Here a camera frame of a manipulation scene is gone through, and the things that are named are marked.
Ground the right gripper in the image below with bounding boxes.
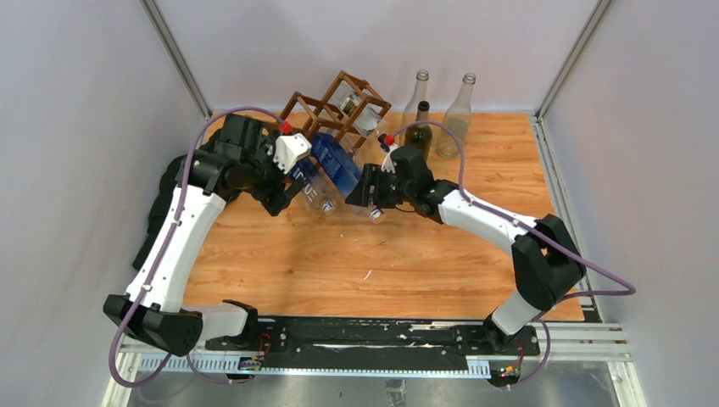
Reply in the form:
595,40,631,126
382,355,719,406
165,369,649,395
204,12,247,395
345,164,415,209

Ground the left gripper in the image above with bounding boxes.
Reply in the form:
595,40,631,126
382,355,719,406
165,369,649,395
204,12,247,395
241,135,305,215

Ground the dark green wine bottle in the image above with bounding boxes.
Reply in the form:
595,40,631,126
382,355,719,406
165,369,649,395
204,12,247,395
404,100,432,161

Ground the clear bottle with black label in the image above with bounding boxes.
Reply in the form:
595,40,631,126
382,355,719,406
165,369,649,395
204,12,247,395
400,70,429,128

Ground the brown wooden wine rack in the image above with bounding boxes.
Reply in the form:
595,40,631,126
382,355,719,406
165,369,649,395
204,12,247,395
280,70,392,155

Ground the clear tall wine bottle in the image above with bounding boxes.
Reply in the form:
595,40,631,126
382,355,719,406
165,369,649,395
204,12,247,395
436,73,477,158

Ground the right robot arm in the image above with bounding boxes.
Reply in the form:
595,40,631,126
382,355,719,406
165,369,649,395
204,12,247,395
345,146,587,354

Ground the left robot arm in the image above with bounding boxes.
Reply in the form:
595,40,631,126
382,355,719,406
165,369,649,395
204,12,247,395
103,114,311,356

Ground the blue bottle with BLUE text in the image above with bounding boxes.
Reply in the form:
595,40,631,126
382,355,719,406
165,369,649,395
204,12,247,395
290,158,336,215

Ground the black cloth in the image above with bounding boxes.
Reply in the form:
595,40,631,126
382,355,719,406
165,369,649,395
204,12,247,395
132,155,186,271

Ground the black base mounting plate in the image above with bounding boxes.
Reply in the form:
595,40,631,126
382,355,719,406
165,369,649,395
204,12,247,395
204,315,540,372

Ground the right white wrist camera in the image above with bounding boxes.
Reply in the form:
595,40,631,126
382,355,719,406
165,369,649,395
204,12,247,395
381,143,399,173

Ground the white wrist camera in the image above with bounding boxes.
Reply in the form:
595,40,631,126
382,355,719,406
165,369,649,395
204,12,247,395
381,143,399,173
273,133,311,175

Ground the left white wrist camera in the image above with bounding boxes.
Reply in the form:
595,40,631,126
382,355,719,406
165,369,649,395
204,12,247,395
273,133,311,175

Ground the aluminium slotted rail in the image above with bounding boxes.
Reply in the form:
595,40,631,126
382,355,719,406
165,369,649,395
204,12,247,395
137,354,493,378

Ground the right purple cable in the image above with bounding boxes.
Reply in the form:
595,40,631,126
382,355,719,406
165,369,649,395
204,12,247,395
377,120,637,390

